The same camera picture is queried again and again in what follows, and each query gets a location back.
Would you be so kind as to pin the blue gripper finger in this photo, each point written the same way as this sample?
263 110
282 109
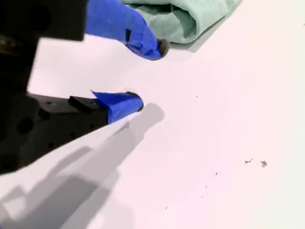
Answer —
114 21
119 107

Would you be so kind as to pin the pale green T-shirt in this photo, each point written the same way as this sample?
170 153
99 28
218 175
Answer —
186 19

